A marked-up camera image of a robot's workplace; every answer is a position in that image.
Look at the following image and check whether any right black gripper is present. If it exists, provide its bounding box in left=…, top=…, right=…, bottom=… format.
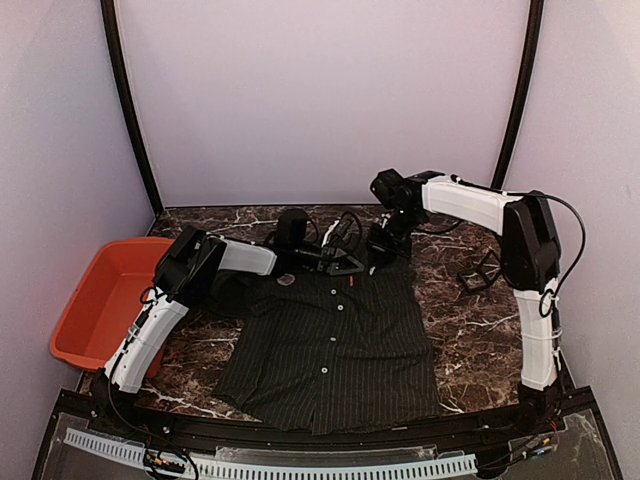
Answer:
left=366, top=207, right=424, bottom=267

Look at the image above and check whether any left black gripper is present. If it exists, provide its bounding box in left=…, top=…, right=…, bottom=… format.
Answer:
left=294, top=240, right=366, bottom=276

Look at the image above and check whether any black pinstriped shirt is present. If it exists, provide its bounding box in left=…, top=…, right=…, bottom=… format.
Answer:
left=213, top=260, right=439, bottom=435

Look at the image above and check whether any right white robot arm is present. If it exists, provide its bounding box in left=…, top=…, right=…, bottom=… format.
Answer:
left=367, top=169, right=568, bottom=434

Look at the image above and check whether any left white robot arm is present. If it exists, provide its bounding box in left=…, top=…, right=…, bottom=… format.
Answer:
left=100, top=226, right=364, bottom=394

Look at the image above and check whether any black brooch stand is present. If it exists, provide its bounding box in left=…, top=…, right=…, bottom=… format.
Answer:
left=456, top=250, right=502, bottom=294

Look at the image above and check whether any orange plastic bin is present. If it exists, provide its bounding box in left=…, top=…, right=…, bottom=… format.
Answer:
left=50, top=237, right=173, bottom=372

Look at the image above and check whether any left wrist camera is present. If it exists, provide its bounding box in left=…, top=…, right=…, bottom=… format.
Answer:
left=274, top=208, right=310, bottom=248

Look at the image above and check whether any black front rail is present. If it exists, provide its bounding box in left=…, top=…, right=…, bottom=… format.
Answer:
left=41, top=387, right=608, bottom=457

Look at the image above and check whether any right black frame post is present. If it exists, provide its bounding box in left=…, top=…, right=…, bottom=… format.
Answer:
left=491, top=0, right=545, bottom=189

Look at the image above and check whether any black frame post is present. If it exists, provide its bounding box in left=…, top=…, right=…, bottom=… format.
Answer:
left=100, top=0, right=165, bottom=218
left=491, top=0, right=545, bottom=189

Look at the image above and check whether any white slotted cable duct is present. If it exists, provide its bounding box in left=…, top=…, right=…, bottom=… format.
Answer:
left=63, top=427, right=478, bottom=480

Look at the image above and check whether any left black frame post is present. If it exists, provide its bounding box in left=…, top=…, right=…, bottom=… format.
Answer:
left=100, top=0, right=165, bottom=218

